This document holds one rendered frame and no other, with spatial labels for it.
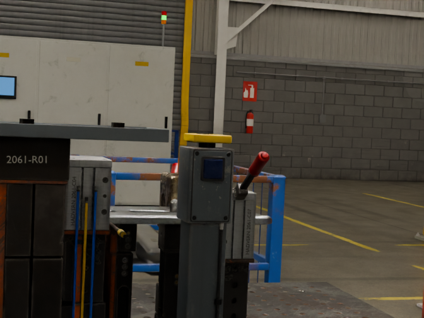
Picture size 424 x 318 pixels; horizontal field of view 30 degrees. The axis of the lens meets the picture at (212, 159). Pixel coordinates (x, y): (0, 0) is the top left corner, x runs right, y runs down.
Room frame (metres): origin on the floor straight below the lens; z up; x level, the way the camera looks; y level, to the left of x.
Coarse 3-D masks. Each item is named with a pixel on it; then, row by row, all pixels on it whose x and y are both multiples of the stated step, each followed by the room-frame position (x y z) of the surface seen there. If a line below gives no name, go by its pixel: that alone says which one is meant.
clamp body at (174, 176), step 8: (160, 176) 1.76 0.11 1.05; (168, 176) 1.69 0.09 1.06; (176, 176) 1.67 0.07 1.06; (160, 184) 1.76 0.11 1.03; (168, 184) 1.68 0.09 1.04; (176, 184) 1.67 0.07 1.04; (160, 192) 1.75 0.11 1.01; (168, 192) 1.68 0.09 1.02; (176, 192) 1.67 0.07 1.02; (160, 200) 1.75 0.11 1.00; (168, 200) 1.68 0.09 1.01
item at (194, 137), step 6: (186, 138) 1.20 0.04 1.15; (192, 138) 1.17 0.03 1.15; (198, 138) 1.17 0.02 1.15; (204, 138) 1.17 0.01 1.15; (210, 138) 1.17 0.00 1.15; (216, 138) 1.17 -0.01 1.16; (222, 138) 1.18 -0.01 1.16; (228, 138) 1.18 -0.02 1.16; (204, 144) 1.19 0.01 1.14; (210, 144) 1.19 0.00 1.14
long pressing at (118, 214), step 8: (112, 208) 1.53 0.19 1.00; (120, 208) 1.54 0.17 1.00; (128, 208) 1.55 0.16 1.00; (136, 208) 1.55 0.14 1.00; (144, 208) 1.56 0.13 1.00; (152, 208) 1.56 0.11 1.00; (160, 208) 1.57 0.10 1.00; (168, 208) 1.58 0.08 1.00; (112, 216) 1.40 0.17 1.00; (120, 216) 1.41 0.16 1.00; (128, 216) 1.41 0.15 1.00; (136, 216) 1.42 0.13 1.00; (144, 216) 1.42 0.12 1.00; (152, 216) 1.43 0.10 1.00; (160, 216) 1.43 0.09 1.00; (168, 216) 1.44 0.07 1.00; (176, 216) 1.44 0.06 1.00; (256, 216) 1.49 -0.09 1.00; (264, 216) 1.49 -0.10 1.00; (168, 224) 1.43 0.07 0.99; (176, 224) 1.44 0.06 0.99; (256, 224) 1.48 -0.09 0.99; (264, 224) 1.49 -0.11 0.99
